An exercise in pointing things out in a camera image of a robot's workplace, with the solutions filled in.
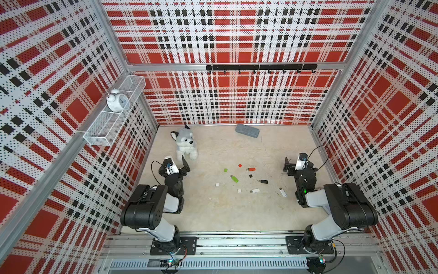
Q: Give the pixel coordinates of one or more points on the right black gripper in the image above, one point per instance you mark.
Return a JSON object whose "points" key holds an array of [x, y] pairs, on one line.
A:
{"points": [[300, 171]]}

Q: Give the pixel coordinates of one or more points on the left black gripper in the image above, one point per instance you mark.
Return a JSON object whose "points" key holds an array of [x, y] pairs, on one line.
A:
{"points": [[173, 174]]}

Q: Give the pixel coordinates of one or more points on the green usb drive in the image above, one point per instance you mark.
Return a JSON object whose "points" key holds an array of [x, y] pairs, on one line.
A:
{"points": [[234, 179]]}

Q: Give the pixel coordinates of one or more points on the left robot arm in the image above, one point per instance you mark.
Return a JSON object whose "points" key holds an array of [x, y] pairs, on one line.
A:
{"points": [[145, 209]]}

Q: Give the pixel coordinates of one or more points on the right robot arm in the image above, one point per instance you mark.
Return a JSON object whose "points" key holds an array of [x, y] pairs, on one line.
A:
{"points": [[349, 208]]}

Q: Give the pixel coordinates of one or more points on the small white usb drive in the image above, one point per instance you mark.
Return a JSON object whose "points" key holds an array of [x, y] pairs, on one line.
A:
{"points": [[283, 192]]}

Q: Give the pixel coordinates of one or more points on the husky plush toy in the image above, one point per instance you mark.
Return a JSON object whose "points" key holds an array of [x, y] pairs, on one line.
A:
{"points": [[186, 143]]}

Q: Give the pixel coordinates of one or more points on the grey rectangular box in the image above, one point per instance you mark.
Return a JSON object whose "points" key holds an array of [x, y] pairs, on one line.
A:
{"points": [[247, 130]]}

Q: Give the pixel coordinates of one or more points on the white alarm clock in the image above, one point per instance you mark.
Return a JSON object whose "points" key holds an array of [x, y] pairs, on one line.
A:
{"points": [[117, 101]]}

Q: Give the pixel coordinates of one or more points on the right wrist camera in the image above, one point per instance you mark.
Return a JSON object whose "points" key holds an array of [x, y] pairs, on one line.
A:
{"points": [[302, 162]]}

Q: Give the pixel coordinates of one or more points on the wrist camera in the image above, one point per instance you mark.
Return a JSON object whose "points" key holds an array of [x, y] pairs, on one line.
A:
{"points": [[302, 162], [170, 166]]}

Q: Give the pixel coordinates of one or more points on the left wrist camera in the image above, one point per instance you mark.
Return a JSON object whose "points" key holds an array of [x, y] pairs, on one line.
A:
{"points": [[170, 166]]}

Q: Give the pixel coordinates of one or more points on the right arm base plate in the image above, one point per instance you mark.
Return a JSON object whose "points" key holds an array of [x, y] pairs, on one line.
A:
{"points": [[296, 245]]}

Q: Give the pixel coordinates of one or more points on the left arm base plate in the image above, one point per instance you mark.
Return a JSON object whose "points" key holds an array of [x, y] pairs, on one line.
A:
{"points": [[185, 245]]}

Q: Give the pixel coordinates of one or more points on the white wire basket shelf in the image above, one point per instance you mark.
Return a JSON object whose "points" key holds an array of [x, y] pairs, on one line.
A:
{"points": [[107, 125]]}

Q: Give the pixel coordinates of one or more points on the black hook rail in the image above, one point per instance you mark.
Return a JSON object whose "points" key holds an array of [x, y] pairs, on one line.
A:
{"points": [[263, 67]]}

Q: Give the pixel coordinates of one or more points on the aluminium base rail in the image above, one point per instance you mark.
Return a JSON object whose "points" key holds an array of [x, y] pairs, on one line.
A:
{"points": [[240, 244]]}

